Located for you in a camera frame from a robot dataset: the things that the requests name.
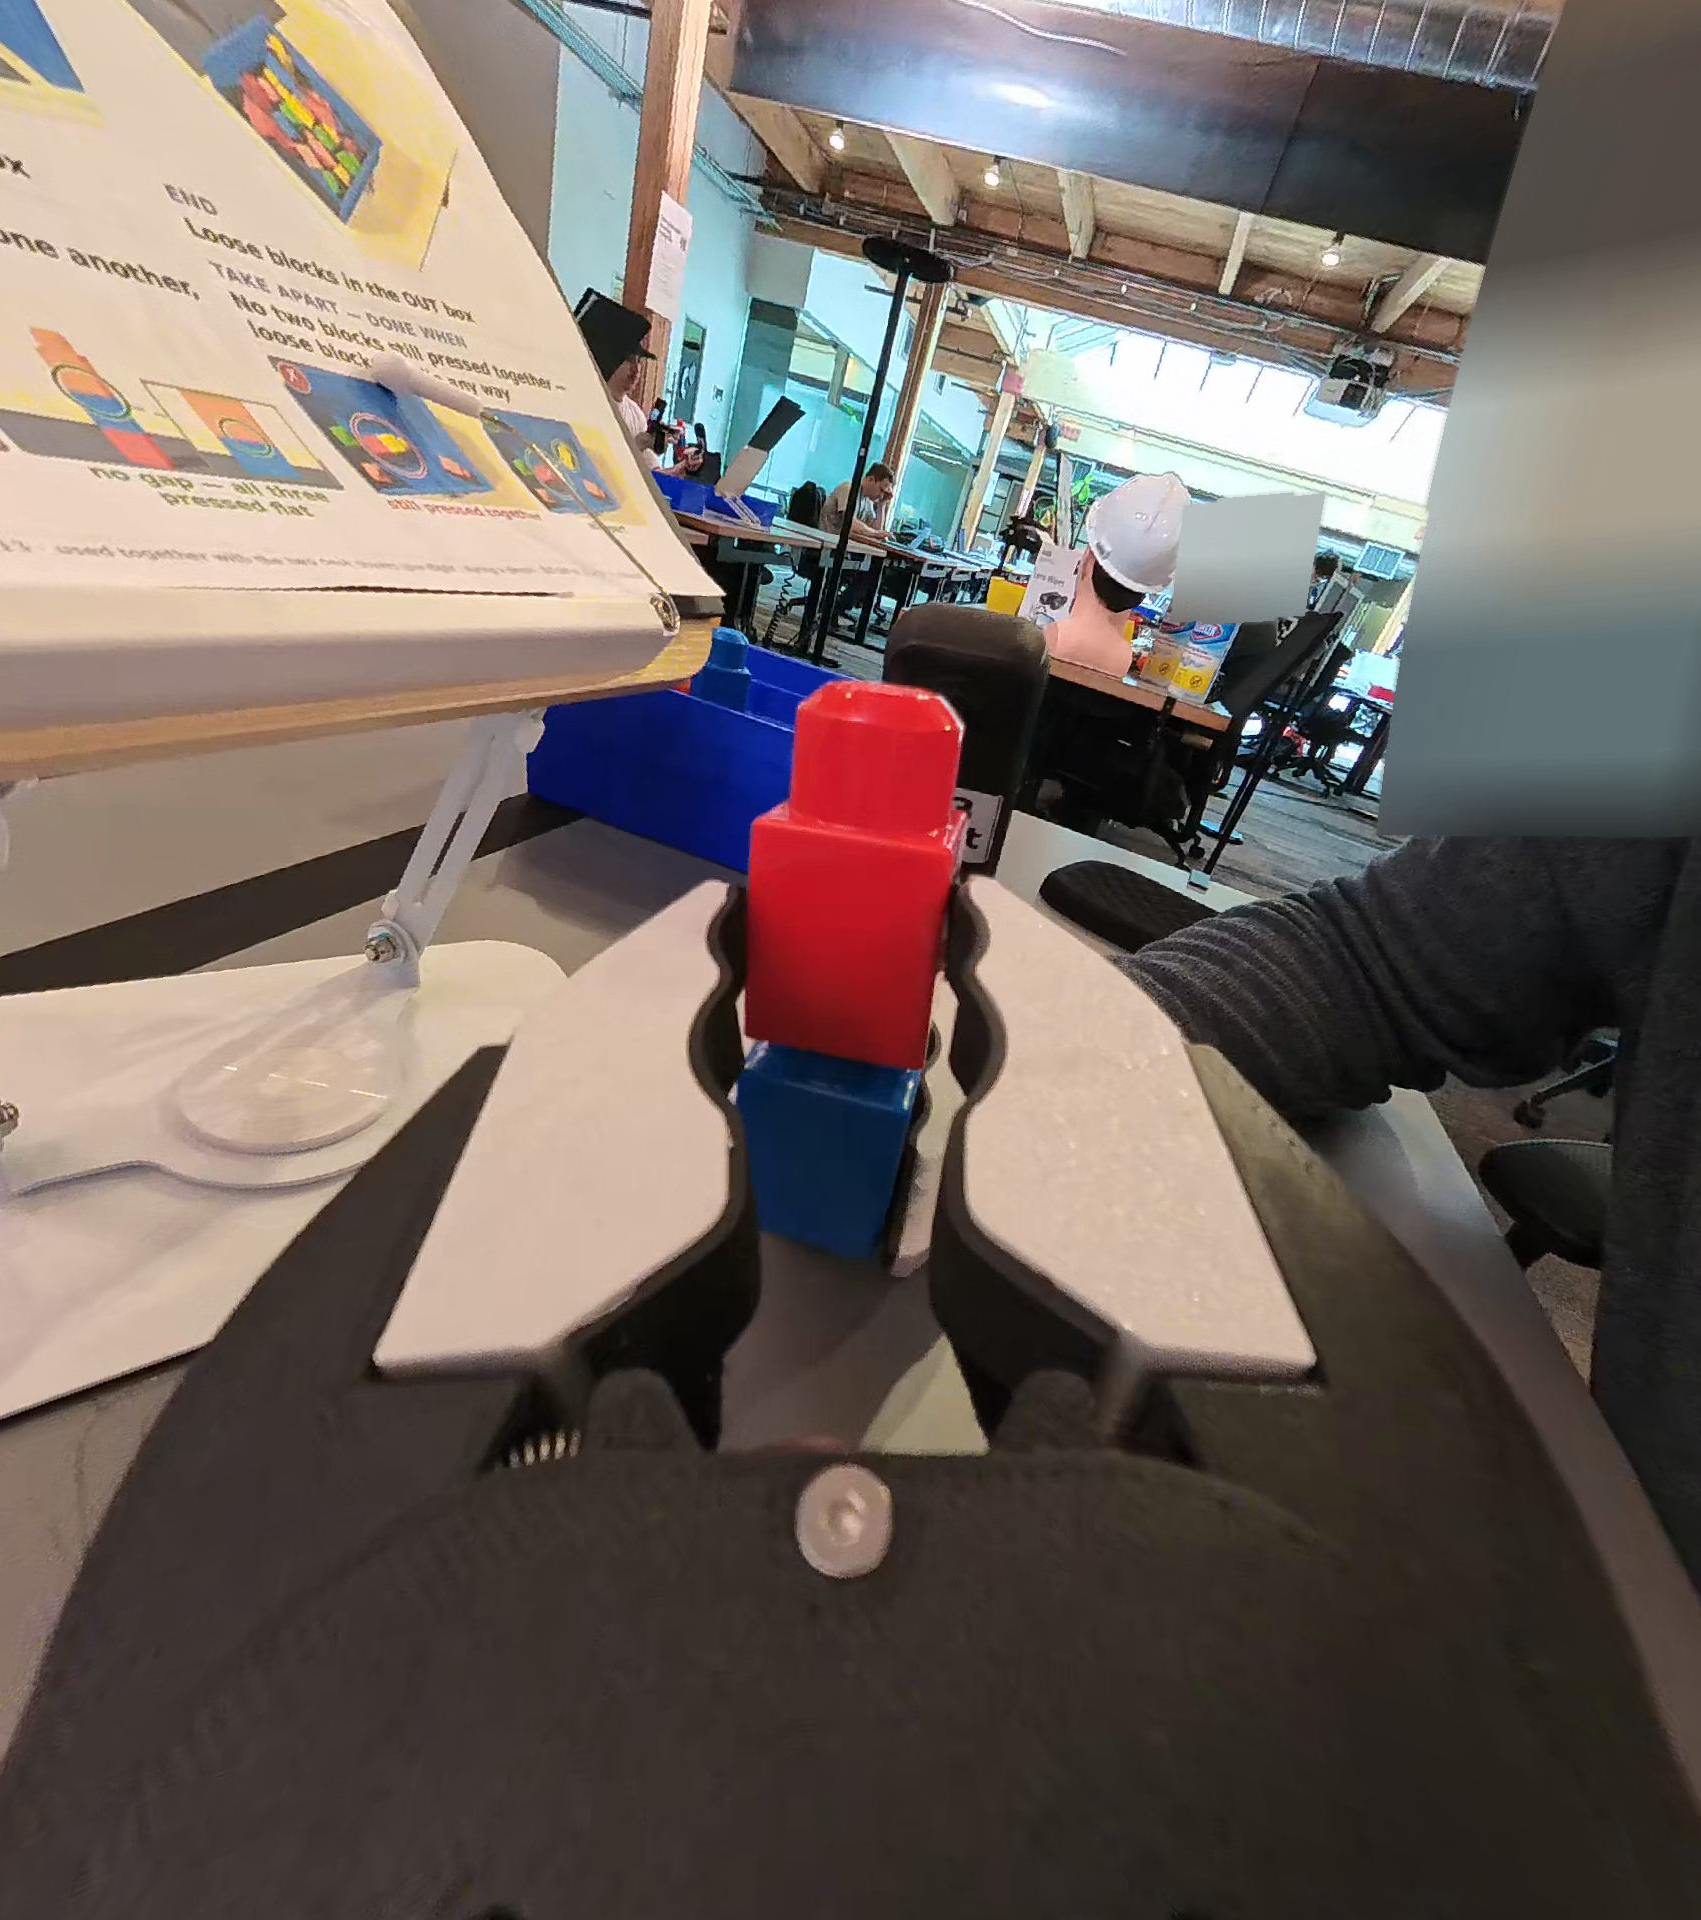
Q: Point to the instruction board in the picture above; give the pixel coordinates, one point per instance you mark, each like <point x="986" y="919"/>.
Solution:
<point x="223" y="361"/>

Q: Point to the blue toy building block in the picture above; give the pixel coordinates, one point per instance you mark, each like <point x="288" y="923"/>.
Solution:
<point x="828" y="1148"/>

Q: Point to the grey desk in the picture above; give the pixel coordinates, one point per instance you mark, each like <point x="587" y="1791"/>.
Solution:
<point x="71" y="1561"/>

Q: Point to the blue plastic bin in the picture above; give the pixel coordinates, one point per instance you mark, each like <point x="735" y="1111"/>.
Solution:
<point x="658" y="766"/>

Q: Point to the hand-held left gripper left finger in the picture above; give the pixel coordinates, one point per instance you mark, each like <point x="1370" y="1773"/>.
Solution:
<point x="566" y="1200"/>

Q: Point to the mannequin head with white helmet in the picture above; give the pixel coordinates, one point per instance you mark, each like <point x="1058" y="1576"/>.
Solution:
<point x="1129" y="556"/>

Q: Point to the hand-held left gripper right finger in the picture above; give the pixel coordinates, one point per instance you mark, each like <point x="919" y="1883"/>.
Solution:
<point x="1129" y="1200"/>

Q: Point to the red toy building block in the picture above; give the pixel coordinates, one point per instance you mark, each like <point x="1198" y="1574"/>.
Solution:
<point x="851" y="901"/>

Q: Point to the black ribbed wrist rest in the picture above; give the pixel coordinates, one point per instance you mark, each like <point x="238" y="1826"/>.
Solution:
<point x="1123" y="904"/>

